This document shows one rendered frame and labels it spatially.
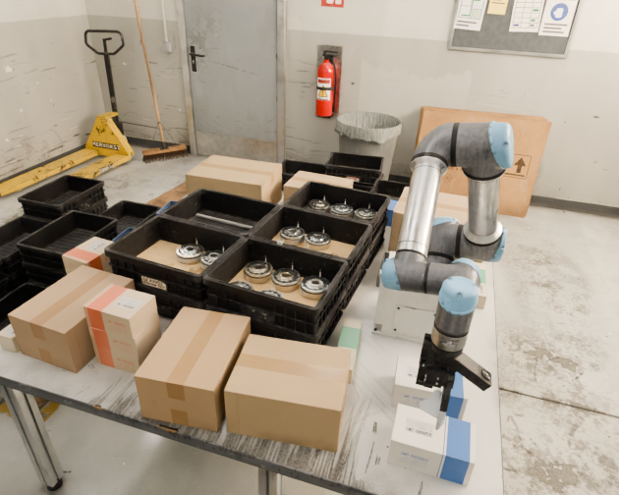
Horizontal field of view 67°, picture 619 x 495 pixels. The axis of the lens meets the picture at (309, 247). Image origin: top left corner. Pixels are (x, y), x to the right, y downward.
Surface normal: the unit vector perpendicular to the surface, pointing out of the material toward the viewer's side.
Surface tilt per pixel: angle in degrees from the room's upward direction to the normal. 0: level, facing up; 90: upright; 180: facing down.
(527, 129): 81
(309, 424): 90
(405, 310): 90
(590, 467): 0
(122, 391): 0
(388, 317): 90
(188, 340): 0
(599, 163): 90
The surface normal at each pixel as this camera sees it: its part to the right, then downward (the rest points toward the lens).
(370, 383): 0.04, -0.86
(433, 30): -0.30, 0.47
